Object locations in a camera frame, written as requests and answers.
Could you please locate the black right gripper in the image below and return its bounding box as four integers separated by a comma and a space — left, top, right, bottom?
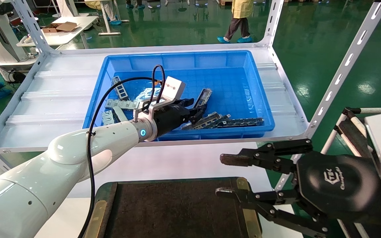
216, 139, 381, 237

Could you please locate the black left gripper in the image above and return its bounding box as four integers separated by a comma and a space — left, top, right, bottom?
152, 98, 208, 138

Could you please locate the grey metal bracket part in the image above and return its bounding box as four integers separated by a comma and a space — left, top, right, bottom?
195, 88, 213, 109

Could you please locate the black toothed metal part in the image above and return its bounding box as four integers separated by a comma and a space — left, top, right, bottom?
217, 117, 264, 127

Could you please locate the long silver metal part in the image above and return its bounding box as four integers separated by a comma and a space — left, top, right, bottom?
105, 99, 141, 110

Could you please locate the dark ladder-shaped metal part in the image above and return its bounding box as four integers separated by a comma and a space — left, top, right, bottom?
112, 76, 130, 100

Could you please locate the short silver metal part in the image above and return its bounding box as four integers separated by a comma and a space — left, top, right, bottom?
102, 110, 115, 125

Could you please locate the black container with brass edges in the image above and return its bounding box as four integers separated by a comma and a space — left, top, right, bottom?
84, 177, 264, 238

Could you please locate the clear plastic bag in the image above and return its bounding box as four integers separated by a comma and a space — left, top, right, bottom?
137, 88, 164, 103

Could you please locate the blue plastic bin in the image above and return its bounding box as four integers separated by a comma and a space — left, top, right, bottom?
82, 50, 275, 142

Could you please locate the person with dark trousers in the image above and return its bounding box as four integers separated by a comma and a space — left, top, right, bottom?
217, 0, 254, 44

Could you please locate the person in beige trousers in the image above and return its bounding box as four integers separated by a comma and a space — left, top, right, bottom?
85, 0, 123, 26

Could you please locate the white metal shelf rack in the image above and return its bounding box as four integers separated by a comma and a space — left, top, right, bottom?
0, 0, 381, 194

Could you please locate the white table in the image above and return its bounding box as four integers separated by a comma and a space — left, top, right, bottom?
16, 16, 98, 47

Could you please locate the open cardboard box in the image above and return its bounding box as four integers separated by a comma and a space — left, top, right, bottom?
42, 22, 82, 33

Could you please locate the long grey metal rail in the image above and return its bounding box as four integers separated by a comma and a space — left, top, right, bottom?
184, 112, 222, 130

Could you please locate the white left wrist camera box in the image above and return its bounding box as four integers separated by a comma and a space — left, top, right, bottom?
148, 77, 187, 117

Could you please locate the dark metal rail part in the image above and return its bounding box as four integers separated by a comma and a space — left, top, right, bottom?
207, 114, 231, 128

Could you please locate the white desk frame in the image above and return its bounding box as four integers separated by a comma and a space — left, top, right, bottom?
53, 0, 130, 36

